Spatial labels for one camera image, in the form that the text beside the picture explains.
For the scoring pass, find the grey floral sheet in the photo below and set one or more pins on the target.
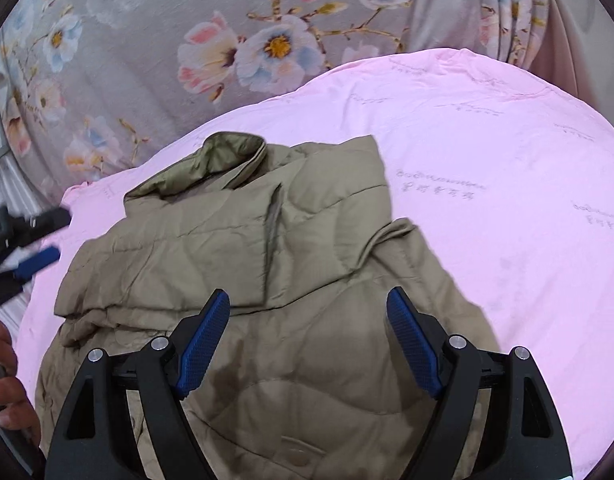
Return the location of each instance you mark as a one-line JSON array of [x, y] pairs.
[[152, 35]]

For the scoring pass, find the white satin curtain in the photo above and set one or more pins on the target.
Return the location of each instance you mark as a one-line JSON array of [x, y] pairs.
[[12, 180]]

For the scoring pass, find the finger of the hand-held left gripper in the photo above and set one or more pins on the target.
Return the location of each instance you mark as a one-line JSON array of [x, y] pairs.
[[37, 260], [52, 218]]

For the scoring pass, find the pink blanket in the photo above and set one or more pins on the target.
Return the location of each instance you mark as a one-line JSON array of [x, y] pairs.
[[487, 170]]

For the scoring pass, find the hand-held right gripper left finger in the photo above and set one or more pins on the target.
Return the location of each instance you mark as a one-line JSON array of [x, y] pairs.
[[203, 345]]

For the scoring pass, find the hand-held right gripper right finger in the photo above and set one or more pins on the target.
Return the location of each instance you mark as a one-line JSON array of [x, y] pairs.
[[412, 342]]

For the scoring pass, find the person's left hand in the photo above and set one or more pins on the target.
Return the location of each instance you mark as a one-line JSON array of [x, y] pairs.
[[9, 395]]

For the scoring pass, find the khaki quilted jacket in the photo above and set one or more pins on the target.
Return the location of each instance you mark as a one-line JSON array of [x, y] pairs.
[[297, 240]]

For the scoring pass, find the beige pink curtain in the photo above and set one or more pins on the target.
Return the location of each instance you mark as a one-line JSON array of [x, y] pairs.
[[577, 40]]

